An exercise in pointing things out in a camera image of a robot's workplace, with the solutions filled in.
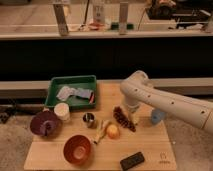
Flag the dark purple grape bunch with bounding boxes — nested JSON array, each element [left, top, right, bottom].
[[113, 106, 136, 132]]

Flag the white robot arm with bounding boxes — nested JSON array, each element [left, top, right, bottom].
[[120, 70, 213, 134]]

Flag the blue plastic cup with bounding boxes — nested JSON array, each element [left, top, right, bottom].
[[151, 109, 165, 125]]

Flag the small metal cup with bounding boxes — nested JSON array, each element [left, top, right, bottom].
[[83, 113, 95, 128]]

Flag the white paper cup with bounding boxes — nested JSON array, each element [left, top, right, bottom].
[[54, 103, 70, 121]]

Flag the yellow red apple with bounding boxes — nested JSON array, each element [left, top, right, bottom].
[[106, 124, 120, 139]]

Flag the yellow banana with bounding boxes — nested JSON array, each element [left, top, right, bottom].
[[93, 120, 110, 144]]

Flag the red marker pen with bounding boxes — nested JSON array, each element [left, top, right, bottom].
[[89, 93, 95, 104]]

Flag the black rectangular remote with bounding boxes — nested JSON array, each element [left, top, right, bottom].
[[120, 152, 145, 171]]

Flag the green plastic tray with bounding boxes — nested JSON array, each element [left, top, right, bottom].
[[45, 75, 97, 109]]

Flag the brown wooden bowl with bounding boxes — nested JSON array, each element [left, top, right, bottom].
[[63, 135, 91, 165]]

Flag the grey blue cloth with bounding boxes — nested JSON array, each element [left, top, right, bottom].
[[57, 86, 93, 101]]

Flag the green object on shelf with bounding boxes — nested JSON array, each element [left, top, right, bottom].
[[110, 22, 134, 30]]

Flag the purple plastic bowl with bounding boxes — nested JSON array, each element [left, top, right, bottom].
[[30, 111, 60, 136]]

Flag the white bottle on shelf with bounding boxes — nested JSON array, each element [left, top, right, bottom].
[[93, 0, 105, 24]]

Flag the black device on shelf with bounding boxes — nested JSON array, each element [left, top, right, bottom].
[[146, 0, 213, 21]]

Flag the grey metal post right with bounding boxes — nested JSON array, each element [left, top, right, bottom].
[[119, 2, 128, 35]]

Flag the grey metal post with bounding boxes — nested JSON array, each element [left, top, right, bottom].
[[119, 2, 128, 35], [53, 0, 69, 36]]

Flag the grey metal post left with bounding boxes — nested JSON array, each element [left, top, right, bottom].
[[53, 0, 69, 36]]

